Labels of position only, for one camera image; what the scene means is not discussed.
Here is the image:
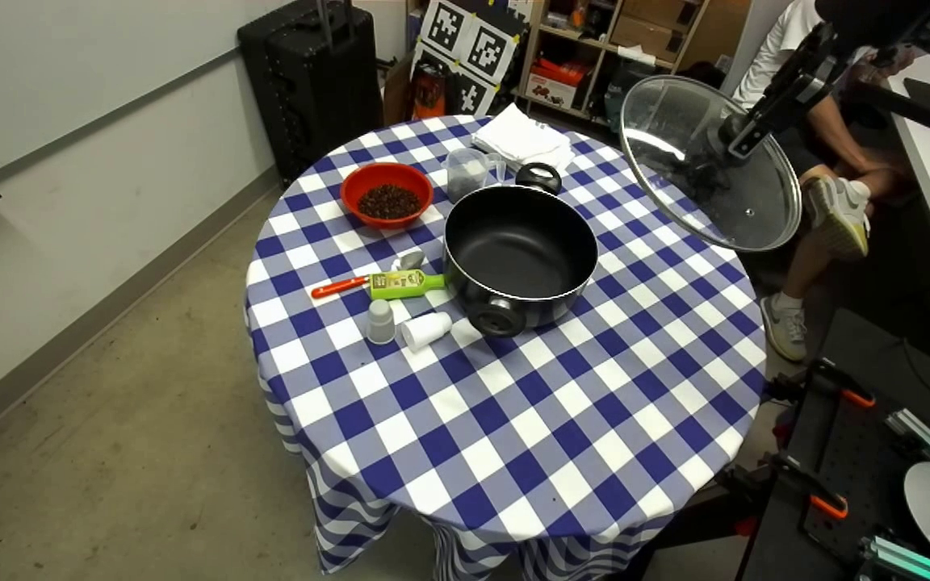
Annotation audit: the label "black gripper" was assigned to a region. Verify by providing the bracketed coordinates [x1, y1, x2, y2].
[723, 27, 852, 166]

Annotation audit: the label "glass pot lid black knob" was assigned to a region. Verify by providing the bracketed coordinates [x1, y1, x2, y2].
[617, 72, 807, 259]

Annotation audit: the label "black cooking pot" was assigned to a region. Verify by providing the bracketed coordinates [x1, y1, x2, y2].
[444, 160, 605, 344]

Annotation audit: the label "seated person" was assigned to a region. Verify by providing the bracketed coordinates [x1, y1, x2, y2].
[733, 0, 906, 370]

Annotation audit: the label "wooden storage shelf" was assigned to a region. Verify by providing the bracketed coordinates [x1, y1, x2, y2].
[514, 0, 757, 131]

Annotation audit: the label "red box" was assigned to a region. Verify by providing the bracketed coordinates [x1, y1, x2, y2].
[534, 59, 590, 115]

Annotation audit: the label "folded white towels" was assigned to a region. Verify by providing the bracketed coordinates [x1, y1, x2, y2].
[473, 101, 578, 177]

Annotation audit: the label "clear plastic cup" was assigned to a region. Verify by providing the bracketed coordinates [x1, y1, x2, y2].
[444, 143, 501, 204]

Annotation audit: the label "black white tag board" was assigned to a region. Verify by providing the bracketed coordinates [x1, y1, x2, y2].
[411, 0, 531, 119]

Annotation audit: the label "small orange device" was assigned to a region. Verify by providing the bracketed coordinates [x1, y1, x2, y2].
[407, 68, 454, 122]

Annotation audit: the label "black robot stand platform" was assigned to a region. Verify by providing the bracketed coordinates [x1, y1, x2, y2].
[738, 305, 930, 581]

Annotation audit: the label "small white bottle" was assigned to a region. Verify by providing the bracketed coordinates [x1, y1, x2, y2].
[397, 309, 459, 355]

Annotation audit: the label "blue white checked tablecloth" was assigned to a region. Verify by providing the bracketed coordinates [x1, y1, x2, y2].
[243, 110, 773, 581]

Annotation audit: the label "red bowl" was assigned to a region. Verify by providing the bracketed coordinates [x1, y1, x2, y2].
[335, 160, 441, 236]

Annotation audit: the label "white salt shaker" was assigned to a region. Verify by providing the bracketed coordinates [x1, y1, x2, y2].
[361, 296, 400, 350]

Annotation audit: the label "large black case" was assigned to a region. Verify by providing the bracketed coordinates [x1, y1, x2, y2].
[235, 0, 385, 186]

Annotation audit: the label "orange handled clamp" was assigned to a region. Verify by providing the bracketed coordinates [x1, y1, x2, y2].
[775, 453, 857, 528]
[802, 355, 883, 416]

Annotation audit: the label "teal handled clamp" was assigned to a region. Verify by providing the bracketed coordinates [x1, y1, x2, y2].
[860, 533, 930, 581]
[883, 405, 930, 467]

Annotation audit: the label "green handled kitchen tool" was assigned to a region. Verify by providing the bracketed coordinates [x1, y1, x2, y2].
[364, 267, 454, 308]

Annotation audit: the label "red handled knife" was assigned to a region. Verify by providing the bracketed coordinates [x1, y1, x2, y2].
[308, 250, 428, 305]

